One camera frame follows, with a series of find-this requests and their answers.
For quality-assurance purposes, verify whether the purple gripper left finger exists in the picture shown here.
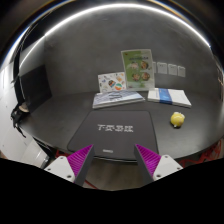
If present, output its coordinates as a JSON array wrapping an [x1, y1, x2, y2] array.
[[45, 144, 95, 186]]

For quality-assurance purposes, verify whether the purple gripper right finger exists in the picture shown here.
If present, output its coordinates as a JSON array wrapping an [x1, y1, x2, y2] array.
[[134, 144, 182, 185]]

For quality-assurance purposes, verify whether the yellow computer mouse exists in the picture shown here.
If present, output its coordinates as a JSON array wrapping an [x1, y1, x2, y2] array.
[[170, 112, 185, 128]]

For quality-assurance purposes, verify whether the white and blue book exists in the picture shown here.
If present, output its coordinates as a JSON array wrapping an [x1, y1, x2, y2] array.
[[148, 88, 192, 108]]

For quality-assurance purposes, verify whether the grey striped magazine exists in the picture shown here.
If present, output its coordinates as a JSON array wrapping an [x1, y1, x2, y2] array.
[[92, 90, 145, 109]]

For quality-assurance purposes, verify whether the white illustrated card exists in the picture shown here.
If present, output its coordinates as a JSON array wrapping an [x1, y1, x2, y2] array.
[[98, 72, 126, 93]]

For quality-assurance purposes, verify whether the green food poster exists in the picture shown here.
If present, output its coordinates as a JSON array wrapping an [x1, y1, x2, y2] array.
[[121, 49, 155, 91]]

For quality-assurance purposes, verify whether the white wall socket panel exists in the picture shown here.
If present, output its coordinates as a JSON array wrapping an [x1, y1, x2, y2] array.
[[157, 62, 167, 74], [168, 64, 177, 75], [178, 66, 186, 77]]

